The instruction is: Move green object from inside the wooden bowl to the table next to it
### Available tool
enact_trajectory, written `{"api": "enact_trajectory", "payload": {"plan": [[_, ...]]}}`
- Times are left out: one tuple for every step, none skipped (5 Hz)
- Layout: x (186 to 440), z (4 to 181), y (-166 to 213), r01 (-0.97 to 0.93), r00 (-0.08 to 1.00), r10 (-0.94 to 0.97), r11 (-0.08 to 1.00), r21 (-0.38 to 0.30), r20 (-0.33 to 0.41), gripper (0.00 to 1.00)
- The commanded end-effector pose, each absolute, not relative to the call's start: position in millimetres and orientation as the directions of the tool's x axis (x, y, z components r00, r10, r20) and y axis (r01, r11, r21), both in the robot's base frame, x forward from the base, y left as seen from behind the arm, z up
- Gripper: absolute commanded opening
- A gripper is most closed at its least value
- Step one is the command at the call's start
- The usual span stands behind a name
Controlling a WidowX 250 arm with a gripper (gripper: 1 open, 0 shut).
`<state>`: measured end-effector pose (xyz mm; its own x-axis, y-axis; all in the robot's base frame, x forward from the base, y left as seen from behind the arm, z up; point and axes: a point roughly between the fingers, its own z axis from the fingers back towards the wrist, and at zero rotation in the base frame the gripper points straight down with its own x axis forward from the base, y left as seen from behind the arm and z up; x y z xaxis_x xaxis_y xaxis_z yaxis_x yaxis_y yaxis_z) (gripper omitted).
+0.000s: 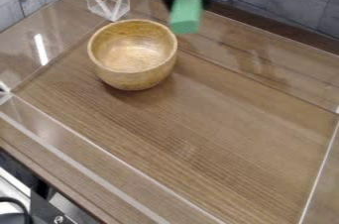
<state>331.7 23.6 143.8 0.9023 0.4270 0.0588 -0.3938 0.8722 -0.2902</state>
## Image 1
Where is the black cable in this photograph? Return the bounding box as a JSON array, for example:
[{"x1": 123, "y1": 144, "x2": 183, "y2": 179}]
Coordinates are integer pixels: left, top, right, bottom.
[{"x1": 0, "y1": 196, "x2": 35, "y2": 224}]

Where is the clear acrylic corner bracket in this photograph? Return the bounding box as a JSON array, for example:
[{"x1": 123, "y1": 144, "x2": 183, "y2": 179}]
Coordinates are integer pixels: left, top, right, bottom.
[{"x1": 86, "y1": 0, "x2": 130, "y2": 22}]

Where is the wooden bowl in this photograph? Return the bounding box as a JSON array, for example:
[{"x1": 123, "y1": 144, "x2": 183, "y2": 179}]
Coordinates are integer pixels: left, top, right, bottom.
[{"x1": 87, "y1": 19, "x2": 178, "y2": 91}]

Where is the green rectangular block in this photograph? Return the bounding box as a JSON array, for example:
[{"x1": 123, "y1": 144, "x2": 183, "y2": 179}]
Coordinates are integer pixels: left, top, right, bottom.
[{"x1": 170, "y1": 0, "x2": 203, "y2": 35}]

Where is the black metal table bracket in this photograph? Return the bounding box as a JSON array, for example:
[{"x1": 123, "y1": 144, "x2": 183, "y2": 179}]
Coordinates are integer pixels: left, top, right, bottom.
[{"x1": 30, "y1": 180, "x2": 86, "y2": 224}]

